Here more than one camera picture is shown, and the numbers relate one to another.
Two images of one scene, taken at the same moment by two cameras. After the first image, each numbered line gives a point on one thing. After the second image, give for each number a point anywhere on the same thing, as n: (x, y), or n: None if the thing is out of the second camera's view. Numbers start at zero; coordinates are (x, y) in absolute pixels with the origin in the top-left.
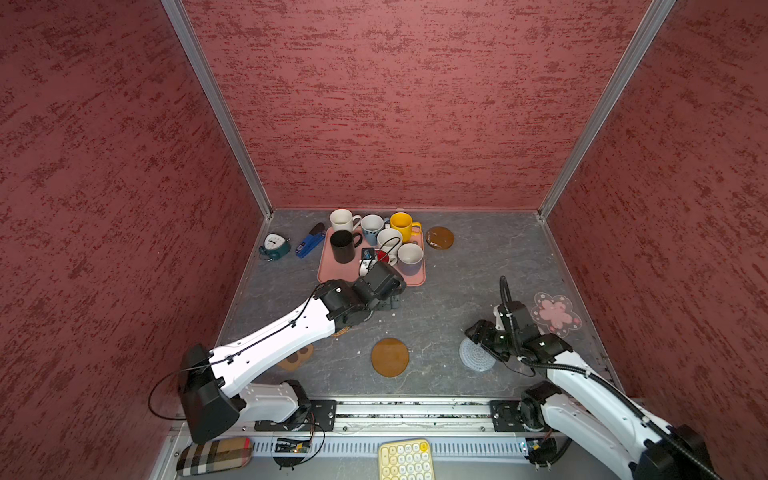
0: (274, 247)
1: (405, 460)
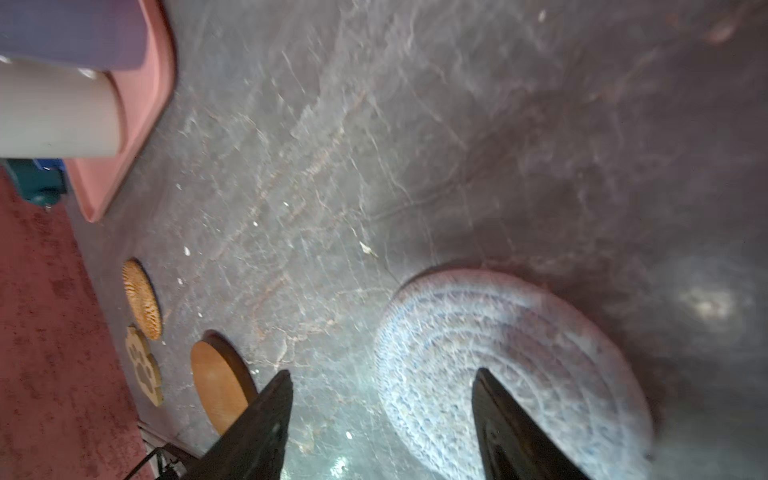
0: (41, 181)
1: None
